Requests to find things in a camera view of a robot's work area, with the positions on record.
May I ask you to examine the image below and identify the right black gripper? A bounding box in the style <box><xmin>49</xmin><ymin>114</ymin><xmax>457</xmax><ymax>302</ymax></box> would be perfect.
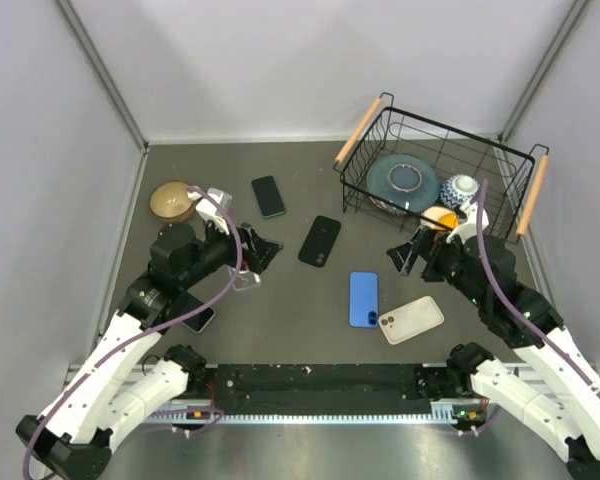
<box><xmin>385</xmin><ymin>224</ymin><xmax>487</xmax><ymax>306</ymax></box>

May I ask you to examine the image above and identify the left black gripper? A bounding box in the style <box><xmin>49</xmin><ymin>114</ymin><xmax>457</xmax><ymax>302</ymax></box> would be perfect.
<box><xmin>179</xmin><ymin>214</ymin><xmax>282</xmax><ymax>288</ymax></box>

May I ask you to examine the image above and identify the blue phone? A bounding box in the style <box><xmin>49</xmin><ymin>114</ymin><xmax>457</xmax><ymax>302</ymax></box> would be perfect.
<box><xmin>348</xmin><ymin>272</ymin><xmax>379</xmax><ymax>328</ymax></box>

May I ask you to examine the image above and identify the white-edged black phone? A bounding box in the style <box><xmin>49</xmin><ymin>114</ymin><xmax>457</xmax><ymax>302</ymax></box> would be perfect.
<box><xmin>182</xmin><ymin>295</ymin><xmax>216</xmax><ymax>334</ymax></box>

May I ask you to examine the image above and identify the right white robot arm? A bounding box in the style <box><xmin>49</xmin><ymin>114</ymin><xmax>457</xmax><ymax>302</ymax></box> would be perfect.
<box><xmin>387</xmin><ymin>227</ymin><xmax>600</xmax><ymax>479</ymax></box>

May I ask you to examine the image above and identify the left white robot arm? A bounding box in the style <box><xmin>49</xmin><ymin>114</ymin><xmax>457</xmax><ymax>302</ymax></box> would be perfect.
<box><xmin>16</xmin><ymin>222</ymin><xmax>283</xmax><ymax>479</ymax></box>

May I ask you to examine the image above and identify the teal-edged black phone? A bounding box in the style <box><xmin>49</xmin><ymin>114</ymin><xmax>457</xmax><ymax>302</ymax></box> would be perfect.
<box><xmin>251</xmin><ymin>175</ymin><xmax>286</xmax><ymax>219</ymax></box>

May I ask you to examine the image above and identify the beige phone case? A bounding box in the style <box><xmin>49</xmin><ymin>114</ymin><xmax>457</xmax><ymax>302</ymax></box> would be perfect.
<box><xmin>379</xmin><ymin>296</ymin><xmax>444</xmax><ymax>345</ymax></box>

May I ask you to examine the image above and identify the cream bowl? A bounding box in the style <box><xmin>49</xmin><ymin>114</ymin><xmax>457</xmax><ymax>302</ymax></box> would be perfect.
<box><xmin>420</xmin><ymin>205</ymin><xmax>449</xmax><ymax>229</ymax></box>

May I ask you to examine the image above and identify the yellow bowl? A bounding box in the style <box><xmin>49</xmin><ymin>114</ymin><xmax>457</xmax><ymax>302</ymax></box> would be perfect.
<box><xmin>437</xmin><ymin>212</ymin><xmax>460</xmax><ymax>230</ymax></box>

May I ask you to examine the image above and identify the blue white patterned bowl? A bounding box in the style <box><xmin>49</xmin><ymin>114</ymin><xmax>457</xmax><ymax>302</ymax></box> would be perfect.
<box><xmin>439</xmin><ymin>174</ymin><xmax>480</xmax><ymax>210</ymax></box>

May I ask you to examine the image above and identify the blue-grey ceramic plate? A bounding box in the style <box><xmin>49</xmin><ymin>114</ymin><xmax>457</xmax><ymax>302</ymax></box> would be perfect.
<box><xmin>366</xmin><ymin>154</ymin><xmax>441</xmax><ymax>215</ymax></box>

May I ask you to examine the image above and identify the tan ceramic bowl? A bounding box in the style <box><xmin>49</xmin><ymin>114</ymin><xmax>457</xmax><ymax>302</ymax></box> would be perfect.
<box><xmin>149</xmin><ymin>180</ymin><xmax>195</xmax><ymax>223</ymax></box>

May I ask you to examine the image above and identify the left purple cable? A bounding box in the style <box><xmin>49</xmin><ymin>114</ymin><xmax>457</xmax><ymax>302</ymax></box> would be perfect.
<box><xmin>21</xmin><ymin>185</ymin><xmax>244</xmax><ymax>480</ymax></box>

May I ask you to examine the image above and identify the purple cable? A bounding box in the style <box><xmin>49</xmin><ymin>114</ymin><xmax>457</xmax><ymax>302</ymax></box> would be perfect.
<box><xmin>21</xmin><ymin>185</ymin><xmax>244</xmax><ymax>480</ymax></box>
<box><xmin>472</xmin><ymin>178</ymin><xmax>600</xmax><ymax>421</ymax></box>

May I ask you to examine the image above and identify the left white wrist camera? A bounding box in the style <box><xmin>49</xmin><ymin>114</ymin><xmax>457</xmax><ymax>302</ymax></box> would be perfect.
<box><xmin>196</xmin><ymin>188</ymin><xmax>233</xmax><ymax>235</ymax></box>

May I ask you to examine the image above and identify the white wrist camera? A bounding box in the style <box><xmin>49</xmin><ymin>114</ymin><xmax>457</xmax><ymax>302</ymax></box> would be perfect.
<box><xmin>196</xmin><ymin>188</ymin><xmax>233</xmax><ymax>235</ymax></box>
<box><xmin>445</xmin><ymin>201</ymin><xmax>489</xmax><ymax>245</ymax></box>

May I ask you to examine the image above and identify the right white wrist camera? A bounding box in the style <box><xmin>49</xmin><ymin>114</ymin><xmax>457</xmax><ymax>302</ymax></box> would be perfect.
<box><xmin>445</xmin><ymin>201</ymin><xmax>489</xmax><ymax>245</ymax></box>

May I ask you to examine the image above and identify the black wire basket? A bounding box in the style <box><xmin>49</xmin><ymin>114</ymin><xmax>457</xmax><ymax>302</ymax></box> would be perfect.
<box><xmin>334</xmin><ymin>98</ymin><xmax>535</xmax><ymax>243</ymax></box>

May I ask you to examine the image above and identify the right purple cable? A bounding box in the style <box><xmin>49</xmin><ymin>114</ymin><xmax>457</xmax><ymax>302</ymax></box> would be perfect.
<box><xmin>472</xmin><ymin>178</ymin><xmax>600</xmax><ymax>421</ymax></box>

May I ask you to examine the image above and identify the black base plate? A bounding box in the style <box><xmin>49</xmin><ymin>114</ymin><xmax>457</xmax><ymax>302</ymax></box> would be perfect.
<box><xmin>179</xmin><ymin>363</ymin><xmax>474</xmax><ymax>416</ymax></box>

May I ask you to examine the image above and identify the aluminium rail with cable duct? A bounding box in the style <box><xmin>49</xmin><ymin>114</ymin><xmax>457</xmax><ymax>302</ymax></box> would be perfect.
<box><xmin>62</xmin><ymin>363</ymin><xmax>600</xmax><ymax>426</ymax></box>

